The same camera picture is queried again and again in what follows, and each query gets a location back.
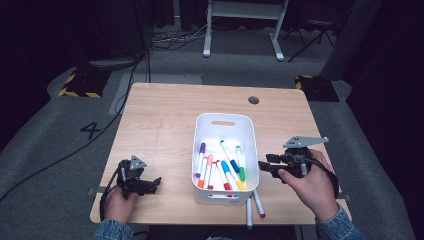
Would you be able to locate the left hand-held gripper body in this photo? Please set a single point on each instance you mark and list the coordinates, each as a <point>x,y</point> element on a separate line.
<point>135,163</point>

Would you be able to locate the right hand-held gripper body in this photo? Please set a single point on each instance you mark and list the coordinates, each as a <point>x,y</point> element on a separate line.
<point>298,141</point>

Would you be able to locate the light green marker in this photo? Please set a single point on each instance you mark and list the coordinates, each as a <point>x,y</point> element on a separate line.
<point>241,173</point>

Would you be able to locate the yellow marker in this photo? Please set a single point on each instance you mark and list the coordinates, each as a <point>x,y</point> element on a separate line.
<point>240,185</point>

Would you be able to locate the magenta marker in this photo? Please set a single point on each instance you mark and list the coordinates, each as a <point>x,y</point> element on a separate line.
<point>259,206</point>

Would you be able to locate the orange marker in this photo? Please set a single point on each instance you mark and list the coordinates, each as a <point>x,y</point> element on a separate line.
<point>201,182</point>

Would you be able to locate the sky blue marker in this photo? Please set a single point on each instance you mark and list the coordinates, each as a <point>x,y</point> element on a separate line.
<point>225,166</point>

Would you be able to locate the red marker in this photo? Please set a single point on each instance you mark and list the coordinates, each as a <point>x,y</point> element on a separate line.
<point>226,185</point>
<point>212,173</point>

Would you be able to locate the dark green marker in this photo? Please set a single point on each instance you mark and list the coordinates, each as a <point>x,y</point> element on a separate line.
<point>248,213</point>

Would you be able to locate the purple marker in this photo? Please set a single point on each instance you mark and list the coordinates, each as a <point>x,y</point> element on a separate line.
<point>201,156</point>

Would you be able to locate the white plastic storage bin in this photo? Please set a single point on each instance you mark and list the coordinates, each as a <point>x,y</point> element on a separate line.
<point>223,131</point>

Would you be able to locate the pink marker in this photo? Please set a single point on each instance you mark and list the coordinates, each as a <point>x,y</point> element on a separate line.
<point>209,160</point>

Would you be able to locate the person's left hand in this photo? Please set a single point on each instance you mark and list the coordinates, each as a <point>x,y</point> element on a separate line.
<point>116,208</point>

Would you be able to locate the person's right hand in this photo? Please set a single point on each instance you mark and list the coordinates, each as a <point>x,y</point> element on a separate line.
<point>315,190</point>

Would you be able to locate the grey table edge clip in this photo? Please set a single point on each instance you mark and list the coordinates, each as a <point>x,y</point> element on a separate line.
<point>346,197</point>
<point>95,190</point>

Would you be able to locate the person's dark clothing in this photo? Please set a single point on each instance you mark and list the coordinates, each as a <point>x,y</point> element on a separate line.
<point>183,233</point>

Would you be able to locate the black yellow striped base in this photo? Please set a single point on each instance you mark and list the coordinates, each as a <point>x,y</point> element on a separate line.
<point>85,83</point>
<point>316,88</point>

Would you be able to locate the black stand pole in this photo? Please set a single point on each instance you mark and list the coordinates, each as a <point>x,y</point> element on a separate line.
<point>147,70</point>

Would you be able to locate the grey flat stand base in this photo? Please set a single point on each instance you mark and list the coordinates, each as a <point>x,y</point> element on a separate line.
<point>111,63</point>

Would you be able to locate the grey column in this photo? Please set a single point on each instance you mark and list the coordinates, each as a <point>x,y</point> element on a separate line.
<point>350,40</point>

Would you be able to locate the dark curtain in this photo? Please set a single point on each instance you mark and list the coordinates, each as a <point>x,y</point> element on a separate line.
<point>400,66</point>
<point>33,50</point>

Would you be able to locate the white metal desk frame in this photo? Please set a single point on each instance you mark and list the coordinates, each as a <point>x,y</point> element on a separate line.
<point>245,10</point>

